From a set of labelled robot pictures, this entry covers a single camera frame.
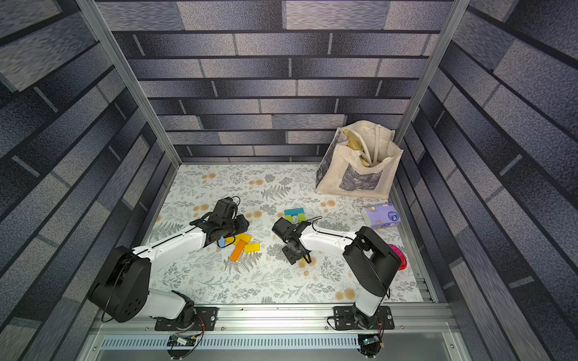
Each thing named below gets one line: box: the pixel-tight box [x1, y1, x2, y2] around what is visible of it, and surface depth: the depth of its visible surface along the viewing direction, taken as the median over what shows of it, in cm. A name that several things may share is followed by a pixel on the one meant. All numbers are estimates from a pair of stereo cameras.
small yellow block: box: [244, 242, 260, 254], surface depth 92 cm
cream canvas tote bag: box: [314, 120, 404, 199], surface depth 97 cm
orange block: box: [229, 239, 247, 262], surface depth 91 cm
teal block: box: [284, 207, 305, 216], surface depth 103 cm
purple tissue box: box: [361, 203, 402, 230], surface depth 96 cm
